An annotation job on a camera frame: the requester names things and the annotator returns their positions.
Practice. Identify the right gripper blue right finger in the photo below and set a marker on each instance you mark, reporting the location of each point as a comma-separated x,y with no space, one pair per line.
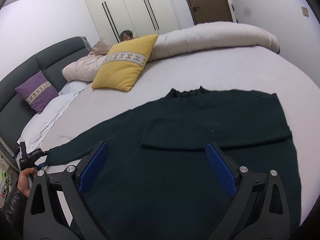
258,207

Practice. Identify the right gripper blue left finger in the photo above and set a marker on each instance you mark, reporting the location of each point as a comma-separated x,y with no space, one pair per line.
56,208

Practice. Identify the dark green knit sweater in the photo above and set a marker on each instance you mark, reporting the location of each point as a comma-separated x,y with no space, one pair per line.
157,184

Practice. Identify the brown bedroom door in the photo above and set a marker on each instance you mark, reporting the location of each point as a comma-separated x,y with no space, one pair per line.
205,11

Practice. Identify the person's left hand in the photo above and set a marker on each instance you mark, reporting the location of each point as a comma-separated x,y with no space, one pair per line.
23,184

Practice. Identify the white pillow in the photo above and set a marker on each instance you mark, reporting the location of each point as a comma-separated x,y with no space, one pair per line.
52,114

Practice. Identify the dark grey upholstered headboard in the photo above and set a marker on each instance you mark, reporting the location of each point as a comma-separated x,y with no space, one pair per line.
15,112

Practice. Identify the purple patterned cushion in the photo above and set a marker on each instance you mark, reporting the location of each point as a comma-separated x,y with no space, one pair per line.
37,92

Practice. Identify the yellow patterned cushion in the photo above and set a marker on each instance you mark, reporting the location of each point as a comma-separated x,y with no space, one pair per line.
124,63

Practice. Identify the white bed mattress sheet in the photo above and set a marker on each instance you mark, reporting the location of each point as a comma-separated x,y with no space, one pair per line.
244,68

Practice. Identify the person lying in bed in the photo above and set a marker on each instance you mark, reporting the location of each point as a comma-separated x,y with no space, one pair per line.
126,35

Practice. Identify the beige rolled duvet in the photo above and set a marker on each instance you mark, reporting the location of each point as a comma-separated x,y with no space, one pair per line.
200,37

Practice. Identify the white wardrobe with black handles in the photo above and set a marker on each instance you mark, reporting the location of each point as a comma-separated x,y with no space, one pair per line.
142,17

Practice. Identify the beige wall socket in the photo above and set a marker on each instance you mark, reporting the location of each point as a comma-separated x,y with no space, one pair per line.
305,11

